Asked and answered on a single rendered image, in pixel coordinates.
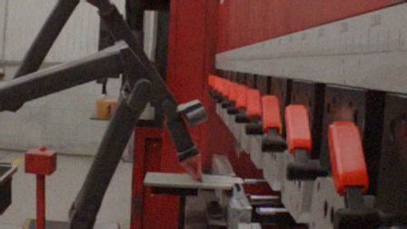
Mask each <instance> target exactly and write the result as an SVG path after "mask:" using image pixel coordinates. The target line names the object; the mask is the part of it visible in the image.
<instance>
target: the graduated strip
mask: <svg viewBox="0 0 407 229"><path fill-rule="evenodd" d="M403 49H405V50H407V3H405V4H400V5H397V6H391V7H389V8H384V9H382V10H377V11H375V12H372V13H371V12H370V13H367V14H365V15H357V16H355V17H350V18H347V19H345V20H340V21H337V22H335V23H329V24H326V25H322V26H317V27H314V28H312V29H308V30H302V31H301V32H297V33H294V34H291V35H290V34H288V35H284V36H280V37H278V38H274V39H272V40H271V39H269V40H266V41H262V42H260V43H257V44H254V45H248V46H246V47H240V48H236V49H234V50H230V51H227V52H223V53H220V54H218V55H216V60H215V62H223V61H234V60H245V59H253V60H255V59H265V58H276V57H286V56H292V57H296V56H307V55H334V54H344V53H347V54H353V53H361V52H369V53H370V52H380V51H396V50H403Z"/></svg>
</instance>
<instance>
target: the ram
mask: <svg viewBox="0 0 407 229"><path fill-rule="evenodd" d="M405 3H407V0H223V2H222V3H221V0H218V2H217V6H218V17H217V32H216V47H215V49H216V54H217V55H218V54H220V53H223V52H227V51H230V50H234V49H236V48H240V47H246V46H248V45H254V44H257V43H260V42H262V41H266V40H269V39H271V40H272V39H274V38H278V37H280V36H284V35H288V34H290V35H291V34H294V33H297V32H301V31H302V30H308V29H312V28H314V27H317V26H322V25H326V24H329V23H335V22H337V21H340V20H345V19H347V18H350V17H355V16H357V15H365V14H367V13H370V12H371V13H372V12H375V11H377V10H382V9H384V8H389V7H391V6H397V5H400V4H405ZM215 69H222V70H229V71H236V72H245V73H253V74H259V75H269V76H274V77H281V78H288V79H296V80H303V81H310V82H316V83H323V84H330V85H343V86H349V87H356V88H362V89H368V90H374V91H381V92H386V93H393V94H405V95H407V50H405V49H403V50H396V51H380V52H370V53H369V52H361V53H353V54H347V53H344V54H334V55H307V56H296V57H292V56H286V57H276V58H265V59H255V60H253V59H245V60H234V61H223V62H215Z"/></svg>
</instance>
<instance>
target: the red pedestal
mask: <svg viewBox="0 0 407 229"><path fill-rule="evenodd" d="M24 166H25V173H26V174H36V186H35V191H36V205H35V209H36V229H45V176H46V175H50V174H53V173H54V172H55V171H56V170H57V158H56V151H53V150H45V147H44V146H43V145H42V146H40V147H39V149H31V150H29V151H28V152H27V153H25V164H24Z"/></svg>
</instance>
